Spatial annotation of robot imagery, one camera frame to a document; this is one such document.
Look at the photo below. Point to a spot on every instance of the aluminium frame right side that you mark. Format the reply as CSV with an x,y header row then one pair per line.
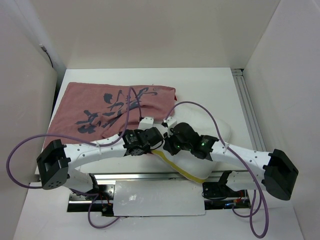
x,y
248,111

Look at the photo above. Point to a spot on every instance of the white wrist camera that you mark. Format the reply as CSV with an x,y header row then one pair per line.
x,y
169,122
146,123

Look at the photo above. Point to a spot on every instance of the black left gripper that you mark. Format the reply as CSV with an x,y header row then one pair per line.
x,y
148,150

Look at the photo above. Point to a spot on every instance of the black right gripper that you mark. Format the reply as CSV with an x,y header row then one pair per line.
x,y
168,145

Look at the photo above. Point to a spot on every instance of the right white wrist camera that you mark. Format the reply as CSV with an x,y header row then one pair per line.
x,y
169,122

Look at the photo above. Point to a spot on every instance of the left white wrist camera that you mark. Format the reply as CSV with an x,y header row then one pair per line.
x,y
146,123

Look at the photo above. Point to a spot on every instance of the aluminium mounting rail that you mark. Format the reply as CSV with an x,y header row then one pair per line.
x,y
216,195

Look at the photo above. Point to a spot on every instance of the white pillow with yellow edge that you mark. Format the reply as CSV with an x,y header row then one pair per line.
x,y
197,165

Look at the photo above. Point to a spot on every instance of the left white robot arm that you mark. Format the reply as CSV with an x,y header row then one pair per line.
x,y
57,164

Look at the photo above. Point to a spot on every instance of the white glossy cover plate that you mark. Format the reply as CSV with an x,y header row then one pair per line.
x,y
155,198

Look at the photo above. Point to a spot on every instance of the pink and red pillowcase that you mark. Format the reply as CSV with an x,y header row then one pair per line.
x,y
96,111

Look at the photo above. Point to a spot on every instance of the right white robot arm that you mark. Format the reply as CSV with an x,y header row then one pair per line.
x,y
274,171

